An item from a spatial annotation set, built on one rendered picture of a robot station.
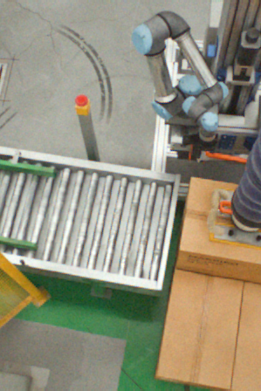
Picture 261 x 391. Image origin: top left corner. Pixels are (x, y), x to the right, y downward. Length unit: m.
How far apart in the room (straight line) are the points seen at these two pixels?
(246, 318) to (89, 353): 1.08
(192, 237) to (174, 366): 0.73
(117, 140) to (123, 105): 0.30
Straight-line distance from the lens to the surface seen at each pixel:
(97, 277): 2.93
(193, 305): 2.95
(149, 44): 2.29
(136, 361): 3.45
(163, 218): 3.06
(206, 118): 2.33
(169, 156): 3.57
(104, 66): 4.22
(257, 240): 2.63
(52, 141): 3.92
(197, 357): 2.93
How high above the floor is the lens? 3.45
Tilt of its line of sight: 70 degrees down
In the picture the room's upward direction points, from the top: 4 degrees counter-clockwise
